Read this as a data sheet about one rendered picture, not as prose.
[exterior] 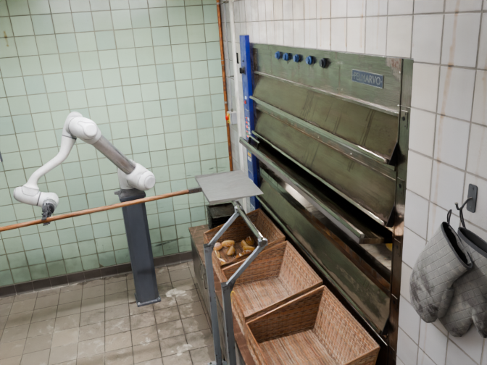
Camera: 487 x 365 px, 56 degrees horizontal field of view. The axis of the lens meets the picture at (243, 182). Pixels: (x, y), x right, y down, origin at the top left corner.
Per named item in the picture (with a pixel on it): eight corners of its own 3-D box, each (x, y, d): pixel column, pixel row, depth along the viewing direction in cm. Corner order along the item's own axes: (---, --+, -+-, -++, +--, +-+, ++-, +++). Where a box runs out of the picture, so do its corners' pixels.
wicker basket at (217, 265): (261, 238, 374) (260, 206, 365) (288, 271, 323) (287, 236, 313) (204, 250, 362) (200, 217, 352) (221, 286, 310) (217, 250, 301)
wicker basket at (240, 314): (289, 274, 319) (288, 239, 309) (325, 322, 267) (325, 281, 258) (221, 289, 307) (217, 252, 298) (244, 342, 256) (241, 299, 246)
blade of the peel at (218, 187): (209, 205, 292) (209, 200, 291) (194, 179, 342) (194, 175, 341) (263, 193, 300) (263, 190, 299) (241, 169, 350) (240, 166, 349)
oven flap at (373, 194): (256, 133, 348) (264, 107, 344) (390, 228, 185) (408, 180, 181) (251, 132, 347) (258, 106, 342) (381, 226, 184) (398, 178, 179)
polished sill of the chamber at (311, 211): (267, 169, 360) (266, 165, 359) (402, 289, 196) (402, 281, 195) (259, 171, 359) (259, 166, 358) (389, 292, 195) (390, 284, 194)
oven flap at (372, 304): (260, 197, 366) (267, 173, 361) (385, 334, 203) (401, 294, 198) (255, 196, 364) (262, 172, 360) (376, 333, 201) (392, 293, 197)
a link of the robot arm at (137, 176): (147, 174, 369) (163, 179, 353) (135, 191, 364) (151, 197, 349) (77, 111, 317) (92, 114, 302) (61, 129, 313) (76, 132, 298)
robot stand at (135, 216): (134, 295, 413) (117, 190, 379) (157, 289, 419) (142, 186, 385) (137, 307, 394) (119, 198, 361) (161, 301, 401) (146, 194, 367)
